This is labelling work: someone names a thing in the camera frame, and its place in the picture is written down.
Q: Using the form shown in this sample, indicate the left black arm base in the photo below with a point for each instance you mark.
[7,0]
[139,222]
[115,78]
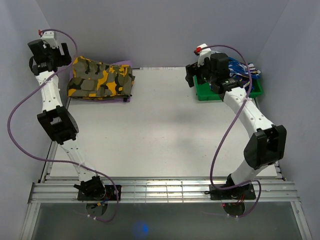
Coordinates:
[110,195]

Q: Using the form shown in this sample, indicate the blue white patterned garment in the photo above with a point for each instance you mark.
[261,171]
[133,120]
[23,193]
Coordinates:
[247,72]

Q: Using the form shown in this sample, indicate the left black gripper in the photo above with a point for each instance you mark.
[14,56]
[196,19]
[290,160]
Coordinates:
[65,60]

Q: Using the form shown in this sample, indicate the aluminium front rail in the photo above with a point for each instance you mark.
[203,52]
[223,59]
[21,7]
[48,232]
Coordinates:
[134,191]

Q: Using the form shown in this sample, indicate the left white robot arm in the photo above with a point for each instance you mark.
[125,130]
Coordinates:
[55,119]

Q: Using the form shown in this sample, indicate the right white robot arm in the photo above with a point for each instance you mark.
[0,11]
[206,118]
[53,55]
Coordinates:
[267,141]

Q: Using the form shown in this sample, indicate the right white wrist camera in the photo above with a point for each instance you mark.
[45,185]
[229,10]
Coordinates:
[202,51]

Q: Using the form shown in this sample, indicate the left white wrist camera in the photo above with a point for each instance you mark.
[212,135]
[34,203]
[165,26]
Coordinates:
[50,37]

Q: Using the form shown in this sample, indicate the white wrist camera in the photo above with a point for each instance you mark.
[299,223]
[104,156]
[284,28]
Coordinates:
[202,51]
[50,37]

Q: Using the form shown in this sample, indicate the camouflage cargo trousers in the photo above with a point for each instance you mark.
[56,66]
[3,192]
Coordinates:
[98,81]

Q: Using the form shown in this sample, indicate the folded purple trousers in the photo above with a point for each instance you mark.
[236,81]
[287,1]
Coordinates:
[117,99]

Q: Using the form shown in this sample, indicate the green plastic bin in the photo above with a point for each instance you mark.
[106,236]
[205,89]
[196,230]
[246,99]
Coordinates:
[204,92]

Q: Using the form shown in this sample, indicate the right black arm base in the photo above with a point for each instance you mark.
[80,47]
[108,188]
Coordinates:
[246,192]

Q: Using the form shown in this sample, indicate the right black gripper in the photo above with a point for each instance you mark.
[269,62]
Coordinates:
[193,70]

